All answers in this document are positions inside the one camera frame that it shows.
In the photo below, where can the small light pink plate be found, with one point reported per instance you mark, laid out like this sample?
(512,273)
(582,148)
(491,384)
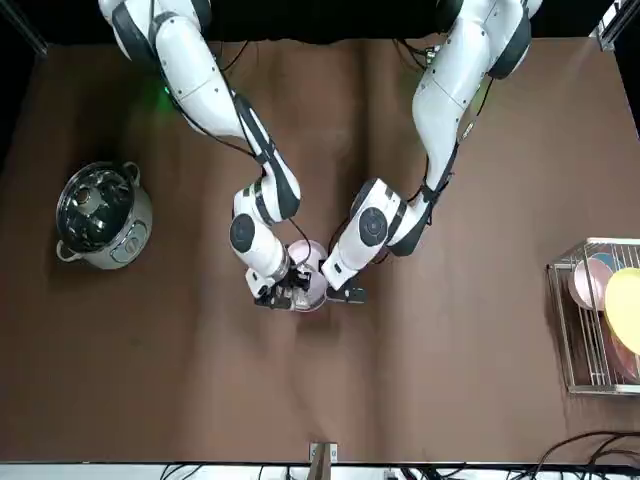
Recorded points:
(590,285)

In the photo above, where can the steel cooking pot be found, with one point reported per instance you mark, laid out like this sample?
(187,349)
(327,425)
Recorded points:
(131,240)

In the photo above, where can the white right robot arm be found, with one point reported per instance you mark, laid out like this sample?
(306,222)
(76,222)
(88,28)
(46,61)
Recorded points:
(200,75)

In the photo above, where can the glass pot lid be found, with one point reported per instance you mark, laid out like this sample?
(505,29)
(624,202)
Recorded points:
(100,210)

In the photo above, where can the blue bowl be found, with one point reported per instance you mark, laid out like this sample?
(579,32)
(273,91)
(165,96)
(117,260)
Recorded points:
(607,260)

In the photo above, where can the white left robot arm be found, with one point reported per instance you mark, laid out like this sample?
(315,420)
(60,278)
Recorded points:
(460,75)

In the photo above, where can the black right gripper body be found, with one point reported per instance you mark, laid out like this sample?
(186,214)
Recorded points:
(286,291)

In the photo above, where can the aluminium frame post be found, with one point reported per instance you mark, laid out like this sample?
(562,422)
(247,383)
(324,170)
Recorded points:
(322,460)
(617,22)

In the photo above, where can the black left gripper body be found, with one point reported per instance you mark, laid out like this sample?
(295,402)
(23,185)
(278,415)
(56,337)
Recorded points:
(354,296)

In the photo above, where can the yellow plate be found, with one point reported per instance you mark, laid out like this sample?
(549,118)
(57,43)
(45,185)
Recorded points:
(625,305)

